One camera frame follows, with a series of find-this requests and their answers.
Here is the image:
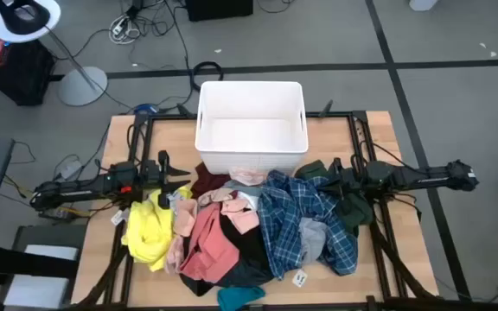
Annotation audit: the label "black aluminium table frame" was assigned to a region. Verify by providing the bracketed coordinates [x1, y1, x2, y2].
[73, 98, 443, 311]

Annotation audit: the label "light grey garment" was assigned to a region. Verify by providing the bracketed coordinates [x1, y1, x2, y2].
[298, 217, 328, 264]

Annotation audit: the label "coral red garment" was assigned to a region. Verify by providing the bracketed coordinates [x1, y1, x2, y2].
[178, 202, 241, 284]

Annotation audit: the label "yellow garment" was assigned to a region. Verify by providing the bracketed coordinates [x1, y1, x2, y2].
[121, 185, 194, 273]

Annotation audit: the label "blue plaid shirt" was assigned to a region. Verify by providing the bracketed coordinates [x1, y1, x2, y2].
[257, 169, 360, 281]

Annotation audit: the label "white perforated plastic basket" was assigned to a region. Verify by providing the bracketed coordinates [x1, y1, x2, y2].
[194, 80, 310, 176]

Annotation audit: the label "coiled black cable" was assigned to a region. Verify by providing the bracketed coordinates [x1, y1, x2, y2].
[189, 60, 226, 92]

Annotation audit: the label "teal knit garment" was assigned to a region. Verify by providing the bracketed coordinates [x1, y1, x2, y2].
[217, 285, 266, 311]

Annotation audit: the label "pale pink white garment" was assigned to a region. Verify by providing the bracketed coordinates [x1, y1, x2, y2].
[228, 166, 270, 187]

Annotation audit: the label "white power strip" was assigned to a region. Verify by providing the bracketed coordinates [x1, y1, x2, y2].
[109, 15, 142, 45]

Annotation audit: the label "white floor object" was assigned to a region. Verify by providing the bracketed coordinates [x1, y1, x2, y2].
[408, 0, 440, 12]

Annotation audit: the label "black equipment case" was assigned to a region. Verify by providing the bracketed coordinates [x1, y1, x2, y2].
[0, 37, 56, 107]

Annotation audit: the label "white floor lamp stand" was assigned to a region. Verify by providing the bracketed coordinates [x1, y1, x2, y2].
[0, 0, 109, 107]

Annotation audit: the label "black power adapter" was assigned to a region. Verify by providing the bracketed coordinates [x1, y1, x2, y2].
[43, 206, 80, 222]

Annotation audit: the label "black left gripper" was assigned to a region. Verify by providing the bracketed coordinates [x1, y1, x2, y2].
[139, 149, 192, 210]

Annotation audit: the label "black box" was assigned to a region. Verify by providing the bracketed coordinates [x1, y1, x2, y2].
[185, 0, 254, 22]

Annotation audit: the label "light pink garment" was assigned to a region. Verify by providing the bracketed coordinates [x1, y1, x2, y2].
[164, 188, 261, 276]

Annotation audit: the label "blue cable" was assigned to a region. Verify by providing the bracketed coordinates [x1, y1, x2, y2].
[134, 102, 160, 116]

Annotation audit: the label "dark charcoal elastic-waist shorts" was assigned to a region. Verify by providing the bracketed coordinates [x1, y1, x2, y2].
[179, 213, 276, 298]

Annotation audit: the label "maroon garment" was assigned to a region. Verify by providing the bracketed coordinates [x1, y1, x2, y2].
[190, 162, 233, 200]

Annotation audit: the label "dark green garment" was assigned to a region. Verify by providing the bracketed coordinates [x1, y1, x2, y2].
[294, 159, 375, 237]

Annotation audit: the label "grey cabinet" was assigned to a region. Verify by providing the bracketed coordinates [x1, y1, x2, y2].
[0, 224, 88, 311]

